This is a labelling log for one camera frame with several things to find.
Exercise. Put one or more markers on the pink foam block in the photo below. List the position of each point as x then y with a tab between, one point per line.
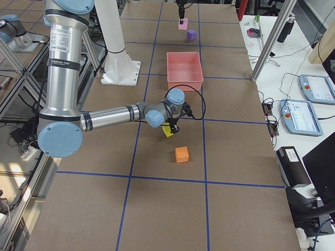
182	24

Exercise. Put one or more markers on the black water bottle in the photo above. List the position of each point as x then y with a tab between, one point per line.
286	29

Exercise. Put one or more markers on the aluminium frame post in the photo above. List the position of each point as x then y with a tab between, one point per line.
273	36

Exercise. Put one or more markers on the black pink pouch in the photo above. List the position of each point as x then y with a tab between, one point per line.
254	33

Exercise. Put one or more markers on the green handled grabber tool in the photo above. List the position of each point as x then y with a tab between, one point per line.
257	19

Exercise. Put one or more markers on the blue teach pendant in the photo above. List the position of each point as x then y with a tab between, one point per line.
317	89
300	118

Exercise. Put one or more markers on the far blue teach pendant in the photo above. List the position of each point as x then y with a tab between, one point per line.
317	89

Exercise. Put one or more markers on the black monitor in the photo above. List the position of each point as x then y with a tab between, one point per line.
319	163

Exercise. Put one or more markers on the orange foam block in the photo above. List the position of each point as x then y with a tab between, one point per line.
181	154

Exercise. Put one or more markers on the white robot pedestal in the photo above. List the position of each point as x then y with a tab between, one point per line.
119	68

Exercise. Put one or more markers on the circuit board with wires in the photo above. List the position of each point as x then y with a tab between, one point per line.
271	120

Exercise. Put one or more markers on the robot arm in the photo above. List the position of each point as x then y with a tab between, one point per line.
61	124

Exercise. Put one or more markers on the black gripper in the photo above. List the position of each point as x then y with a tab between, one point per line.
173	122

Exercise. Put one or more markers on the yellow foam block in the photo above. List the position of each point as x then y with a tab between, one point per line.
167	131

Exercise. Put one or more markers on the purple foam block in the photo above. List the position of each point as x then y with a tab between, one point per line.
191	35

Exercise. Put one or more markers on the pink plastic bin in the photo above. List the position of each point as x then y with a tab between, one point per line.
184	71

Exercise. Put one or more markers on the black power adapter box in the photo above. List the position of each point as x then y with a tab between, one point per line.
291	167

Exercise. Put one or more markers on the near blue teach pendant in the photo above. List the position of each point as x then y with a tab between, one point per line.
300	118

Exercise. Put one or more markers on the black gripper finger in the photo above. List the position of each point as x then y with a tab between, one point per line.
181	12

